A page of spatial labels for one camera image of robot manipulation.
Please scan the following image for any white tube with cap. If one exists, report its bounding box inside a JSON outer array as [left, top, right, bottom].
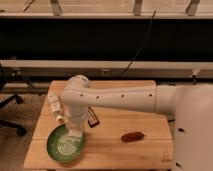
[[47, 92, 64, 122]]

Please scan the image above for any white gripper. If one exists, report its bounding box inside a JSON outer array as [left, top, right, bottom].
[[65, 112, 88, 134]]

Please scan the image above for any dark red candy bar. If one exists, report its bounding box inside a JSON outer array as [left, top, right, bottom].
[[88, 108, 100, 128]]

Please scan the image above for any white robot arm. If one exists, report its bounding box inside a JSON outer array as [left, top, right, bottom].
[[60, 75, 213, 171]]

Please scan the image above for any black office chair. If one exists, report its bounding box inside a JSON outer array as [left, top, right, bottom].
[[0, 63, 28, 137]]

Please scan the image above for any white sponge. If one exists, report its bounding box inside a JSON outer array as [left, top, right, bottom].
[[68, 129, 83, 138]]

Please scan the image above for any green ceramic bowl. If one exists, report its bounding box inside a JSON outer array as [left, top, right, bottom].
[[46, 125, 85, 163]]

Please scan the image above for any brown oblong food item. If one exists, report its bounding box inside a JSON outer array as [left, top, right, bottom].
[[121, 131, 144, 143]]

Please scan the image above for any black hanging cable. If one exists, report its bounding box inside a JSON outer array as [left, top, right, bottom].
[[118, 9, 157, 77]]

